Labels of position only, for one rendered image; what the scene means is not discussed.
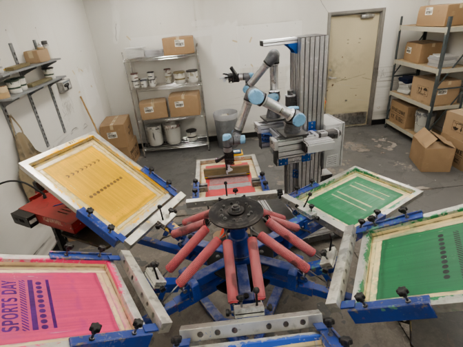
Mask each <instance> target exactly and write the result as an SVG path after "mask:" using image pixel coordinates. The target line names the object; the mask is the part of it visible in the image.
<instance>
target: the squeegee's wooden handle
mask: <svg viewBox="0 0 463 347"><path fill-rule="evenodd" d="M230 168H232V169H233V170H232V171H230V172H228V174H237V173H245V172H247V173H249V165H236V166H230ZM203 171H204V177H205V178H206V177H208V176H217V175H225V174H226V167H216V168H209V169H204V170H203Z"/></svg>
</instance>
